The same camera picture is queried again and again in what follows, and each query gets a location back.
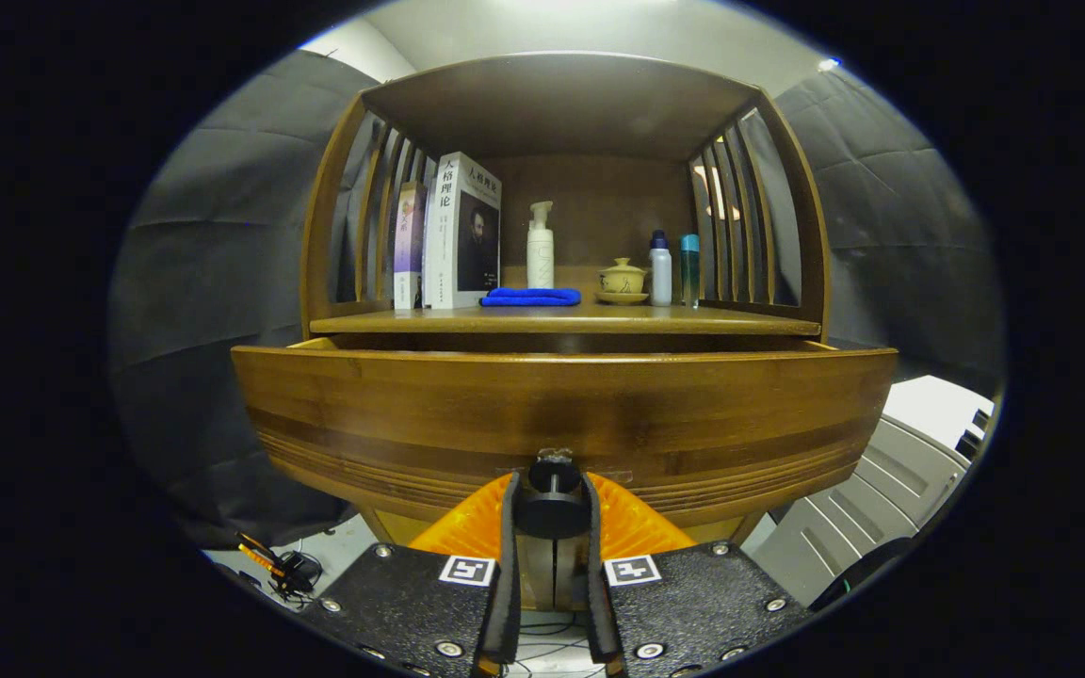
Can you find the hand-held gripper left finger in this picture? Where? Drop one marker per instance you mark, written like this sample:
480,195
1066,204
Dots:
411,612

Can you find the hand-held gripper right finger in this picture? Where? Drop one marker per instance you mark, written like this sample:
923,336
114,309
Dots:
693,612

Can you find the teal bottle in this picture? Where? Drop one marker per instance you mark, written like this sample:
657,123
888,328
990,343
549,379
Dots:
689,273

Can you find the white bottle with dark cap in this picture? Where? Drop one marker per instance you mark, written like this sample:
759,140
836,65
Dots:
660,278

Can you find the wooden drawer with black knob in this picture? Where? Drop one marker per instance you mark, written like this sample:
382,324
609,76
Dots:
561,405

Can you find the beige lidded tea cup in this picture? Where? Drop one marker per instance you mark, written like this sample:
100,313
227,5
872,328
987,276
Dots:
622,280

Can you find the white book with portrait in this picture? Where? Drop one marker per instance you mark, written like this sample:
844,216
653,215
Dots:
458,235

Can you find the purple book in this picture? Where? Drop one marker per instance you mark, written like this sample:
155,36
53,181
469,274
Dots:
409,245

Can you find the blue folded cloth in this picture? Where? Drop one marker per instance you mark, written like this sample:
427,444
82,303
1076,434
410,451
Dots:
531,298

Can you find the white pump bottle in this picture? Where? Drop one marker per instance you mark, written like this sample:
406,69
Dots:
541,254

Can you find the small ceiling light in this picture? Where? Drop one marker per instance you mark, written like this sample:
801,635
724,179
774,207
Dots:
829,65

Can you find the wooden cabinet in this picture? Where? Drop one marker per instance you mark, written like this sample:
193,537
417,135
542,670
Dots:
590,198

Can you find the dark rounded object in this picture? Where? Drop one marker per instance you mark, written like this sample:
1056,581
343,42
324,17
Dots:
867,570

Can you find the orange black tool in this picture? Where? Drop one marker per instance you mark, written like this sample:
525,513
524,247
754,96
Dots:
269,563

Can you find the wooden countertop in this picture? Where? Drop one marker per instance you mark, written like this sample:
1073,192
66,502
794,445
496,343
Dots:
599,321

